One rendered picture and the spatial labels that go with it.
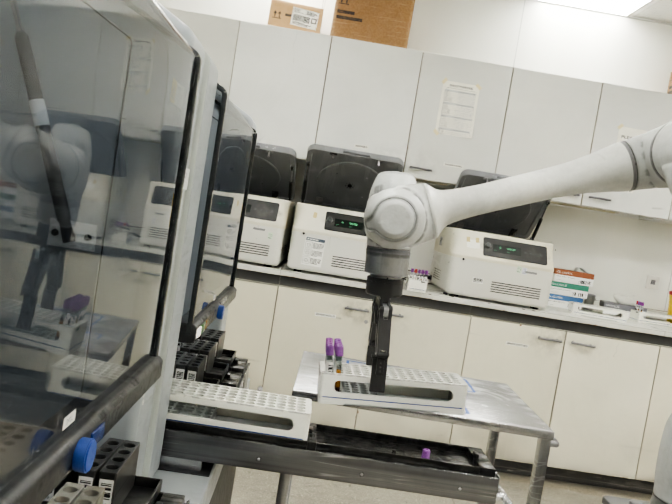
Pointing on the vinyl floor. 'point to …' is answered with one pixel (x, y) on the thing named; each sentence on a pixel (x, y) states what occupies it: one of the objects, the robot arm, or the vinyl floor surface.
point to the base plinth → (577, 477)
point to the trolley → (490, 412)
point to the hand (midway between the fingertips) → (375, 374)
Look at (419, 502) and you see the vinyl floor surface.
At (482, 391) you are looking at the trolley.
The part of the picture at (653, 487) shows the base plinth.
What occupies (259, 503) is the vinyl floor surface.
